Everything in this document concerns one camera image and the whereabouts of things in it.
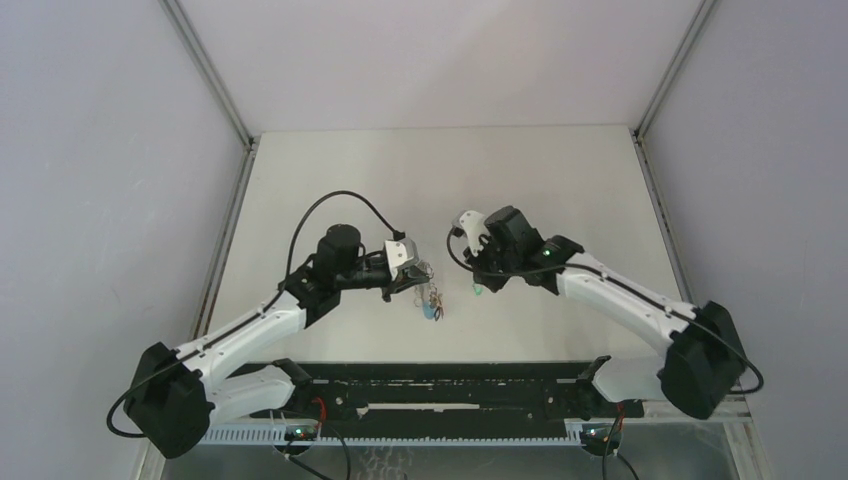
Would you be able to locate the large keyring with key tags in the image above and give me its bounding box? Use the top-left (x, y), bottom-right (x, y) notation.
top-left (414, 261), bottom-right (444, 322)

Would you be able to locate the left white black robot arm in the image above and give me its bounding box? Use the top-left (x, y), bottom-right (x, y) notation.
top-left (117, 224), bottom-right (429, 459)

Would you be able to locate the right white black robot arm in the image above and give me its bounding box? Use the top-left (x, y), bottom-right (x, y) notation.
top-left (448, 206), bottom-right (751, 420)

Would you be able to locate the left circuit board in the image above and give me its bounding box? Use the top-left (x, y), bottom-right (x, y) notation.
top-left (284, 425), bottom-right (320, 443)

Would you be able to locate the circuit board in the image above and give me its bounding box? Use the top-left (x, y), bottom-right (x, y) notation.
top-left (580, 427), bottom-right (620, 457)
top-left (284, 425), bottom-right (320, 443)

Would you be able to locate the right circuit board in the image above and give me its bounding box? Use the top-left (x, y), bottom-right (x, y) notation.
top-left (580, 427), bottom-right (620, 457)

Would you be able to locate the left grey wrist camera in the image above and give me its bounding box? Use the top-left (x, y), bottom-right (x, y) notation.
top-left (384, 237), bottom-right (419, 280)

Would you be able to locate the left black camera cable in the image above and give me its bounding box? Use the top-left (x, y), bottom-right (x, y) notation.
top-left (105, 190), bottom-right (407, 439)

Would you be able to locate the black camera cable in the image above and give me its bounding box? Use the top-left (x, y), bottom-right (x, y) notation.
top-left (446, 226), bottom-right (765, 396)
top-left (105, 190), bottom-right (407, 439)

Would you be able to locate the right black camera cable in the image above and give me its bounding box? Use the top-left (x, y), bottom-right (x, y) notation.
top-left (446, 226), bottom-right (765, 396)

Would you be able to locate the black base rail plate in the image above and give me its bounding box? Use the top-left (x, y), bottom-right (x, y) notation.
top-left (271, 361), bottom-right (645, 436)

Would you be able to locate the left aluminium frame post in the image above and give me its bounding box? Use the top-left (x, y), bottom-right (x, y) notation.
top-left (159, 0), bottom-right (255, 338)

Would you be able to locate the aluminium frame post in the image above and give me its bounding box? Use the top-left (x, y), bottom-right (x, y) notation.
top-left (159, 0), bottom-right (255, 338)
top-left (630, 0), bottom-right (721, 301)

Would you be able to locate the white slotted cable duct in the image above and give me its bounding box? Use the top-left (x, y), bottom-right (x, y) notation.
top-left (199, 423), bottom-right (584, 447)

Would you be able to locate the right aluminium frame post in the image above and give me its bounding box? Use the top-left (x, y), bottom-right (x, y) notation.
top-left (630, 0), bottom-right (721, 301)

